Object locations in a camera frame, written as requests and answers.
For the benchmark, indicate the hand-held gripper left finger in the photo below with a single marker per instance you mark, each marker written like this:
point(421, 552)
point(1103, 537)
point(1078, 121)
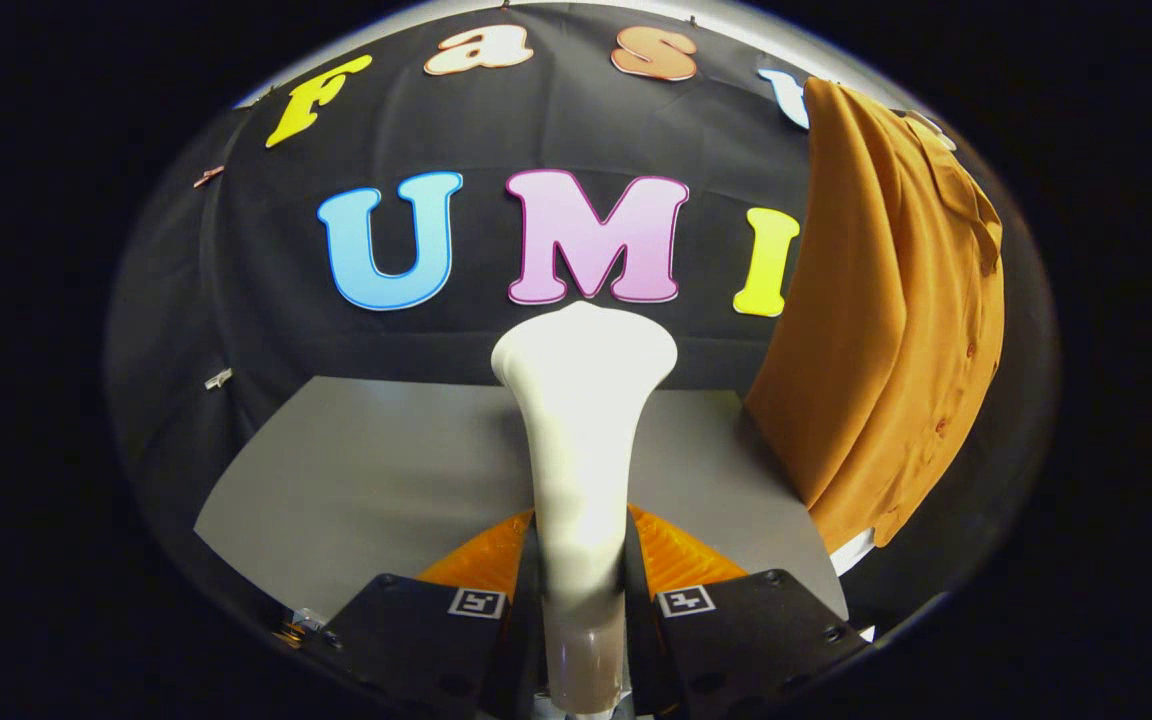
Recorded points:
point(416, 640)

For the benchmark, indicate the orange button-up shirt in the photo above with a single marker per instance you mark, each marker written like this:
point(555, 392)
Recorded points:
point(876, 350)

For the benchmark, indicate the pink cloth clip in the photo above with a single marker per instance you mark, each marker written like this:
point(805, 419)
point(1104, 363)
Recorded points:
point(208, 177)

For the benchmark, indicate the black backdrop cloth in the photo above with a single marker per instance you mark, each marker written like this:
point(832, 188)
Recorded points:
point(496, 130)

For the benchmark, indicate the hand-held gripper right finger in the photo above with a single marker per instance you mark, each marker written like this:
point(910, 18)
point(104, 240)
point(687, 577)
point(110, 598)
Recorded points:
point(746, 640)

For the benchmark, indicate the white garment steamer head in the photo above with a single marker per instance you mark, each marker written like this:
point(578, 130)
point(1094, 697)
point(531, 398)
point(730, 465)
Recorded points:
point(581, 430)

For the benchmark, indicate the silver cloth clip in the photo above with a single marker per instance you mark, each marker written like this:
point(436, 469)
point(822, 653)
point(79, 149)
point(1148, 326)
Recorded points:
point(218, 379)

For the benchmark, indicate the white inner garment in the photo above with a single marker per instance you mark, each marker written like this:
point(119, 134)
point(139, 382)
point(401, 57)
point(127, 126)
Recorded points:
point(851, 553)

